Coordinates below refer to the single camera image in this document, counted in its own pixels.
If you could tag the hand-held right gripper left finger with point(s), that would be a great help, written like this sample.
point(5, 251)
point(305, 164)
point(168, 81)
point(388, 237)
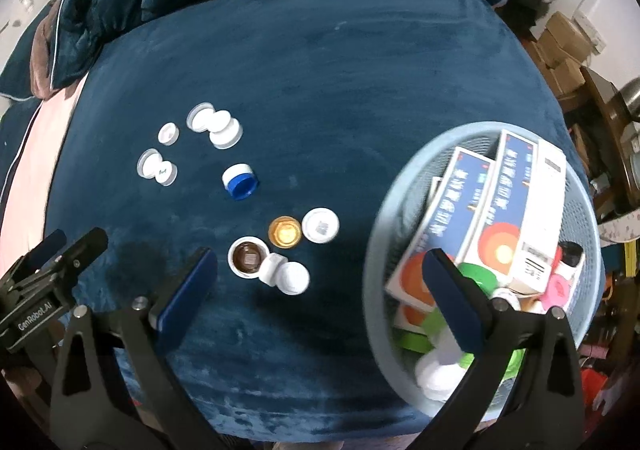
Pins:
point(185, 300)

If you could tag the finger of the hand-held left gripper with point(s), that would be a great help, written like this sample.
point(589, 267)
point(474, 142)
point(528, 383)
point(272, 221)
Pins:
point(47, 246)
point(87, 242)

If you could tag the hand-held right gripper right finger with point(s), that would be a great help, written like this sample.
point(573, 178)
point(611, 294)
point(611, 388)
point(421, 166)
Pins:
point(455, 305)

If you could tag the white cap with brown liner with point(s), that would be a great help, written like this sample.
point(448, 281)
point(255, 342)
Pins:
point(248, 257)

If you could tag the light green bottle cap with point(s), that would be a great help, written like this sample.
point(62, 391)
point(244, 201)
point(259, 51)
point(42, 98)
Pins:
point(514, 362)

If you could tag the blue plastic mesh basket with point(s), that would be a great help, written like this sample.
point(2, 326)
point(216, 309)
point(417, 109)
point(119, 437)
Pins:
point(385, 250)

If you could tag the small white bottle cap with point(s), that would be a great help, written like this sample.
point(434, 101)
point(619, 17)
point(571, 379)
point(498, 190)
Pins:
point(294, 278)
point(272, 270)

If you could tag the translucent rimmed white lid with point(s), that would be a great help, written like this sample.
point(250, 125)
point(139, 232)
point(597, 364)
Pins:
point(148, 163)

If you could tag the pink bottle cap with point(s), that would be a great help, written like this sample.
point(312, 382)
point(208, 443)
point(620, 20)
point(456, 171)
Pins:
point(557, 292)

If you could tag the white cap with small mark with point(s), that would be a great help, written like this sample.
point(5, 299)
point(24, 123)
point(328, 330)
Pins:
point(165, 173)

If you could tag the amber bottle cap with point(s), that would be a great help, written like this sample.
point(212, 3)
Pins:
point(286, 232)

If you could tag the blue and white bottle cap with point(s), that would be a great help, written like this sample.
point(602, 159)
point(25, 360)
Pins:
point(240, 185)

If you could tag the black bottle cap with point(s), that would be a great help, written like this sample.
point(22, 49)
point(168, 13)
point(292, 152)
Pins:
point(570, 249)

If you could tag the white cap with square label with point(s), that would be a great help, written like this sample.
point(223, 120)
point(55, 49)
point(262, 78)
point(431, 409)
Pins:
point(320, 226)

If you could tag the white flanged bottle cap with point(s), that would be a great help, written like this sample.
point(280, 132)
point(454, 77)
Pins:
point(226, 132)

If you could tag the orange white medicine box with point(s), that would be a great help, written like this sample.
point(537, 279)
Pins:
point(410, 317)

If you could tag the green plastic lid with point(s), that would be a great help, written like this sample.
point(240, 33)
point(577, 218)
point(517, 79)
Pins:
point(415, 341)

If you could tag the blue orange medicine box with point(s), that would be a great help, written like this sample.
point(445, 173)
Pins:
point(450, 210)
point(510, 190)

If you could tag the pink bed sheet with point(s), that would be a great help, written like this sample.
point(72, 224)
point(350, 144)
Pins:
point(40, 144)

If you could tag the red plastic item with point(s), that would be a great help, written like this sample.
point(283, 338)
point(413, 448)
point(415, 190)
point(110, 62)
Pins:
point(597, 380)

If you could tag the teal pillow with white piping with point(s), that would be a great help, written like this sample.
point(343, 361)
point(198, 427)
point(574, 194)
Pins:
point(17, 69)

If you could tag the teal plush blanket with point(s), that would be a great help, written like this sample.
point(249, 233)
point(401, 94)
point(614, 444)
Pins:
point(325, 104)

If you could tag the cardboard box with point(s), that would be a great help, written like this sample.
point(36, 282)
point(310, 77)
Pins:
point(567, 34)
point(567, 77)
point(536, 57)

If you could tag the metal bowl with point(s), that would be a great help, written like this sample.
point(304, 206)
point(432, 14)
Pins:
point(632, 97)

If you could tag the white power strip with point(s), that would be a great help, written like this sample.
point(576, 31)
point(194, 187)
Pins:
point(590, 32)

